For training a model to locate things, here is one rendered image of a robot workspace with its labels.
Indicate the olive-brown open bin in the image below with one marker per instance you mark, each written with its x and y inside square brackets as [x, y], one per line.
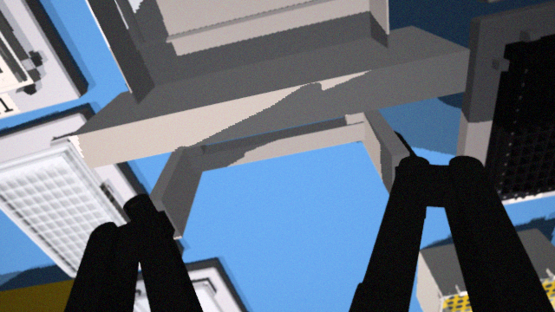
[50, 297]

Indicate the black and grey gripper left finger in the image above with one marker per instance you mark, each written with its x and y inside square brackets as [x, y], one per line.
[107, 276]

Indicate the white multi-well plate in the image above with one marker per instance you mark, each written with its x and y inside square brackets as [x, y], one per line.
[12, 72]

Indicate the white multiwell plate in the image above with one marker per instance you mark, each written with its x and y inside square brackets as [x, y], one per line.
[55, 198]

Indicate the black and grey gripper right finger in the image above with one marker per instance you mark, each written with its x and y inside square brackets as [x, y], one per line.
[498, 273]

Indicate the blue bench mat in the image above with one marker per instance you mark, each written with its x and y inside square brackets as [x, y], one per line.
[293, 233]

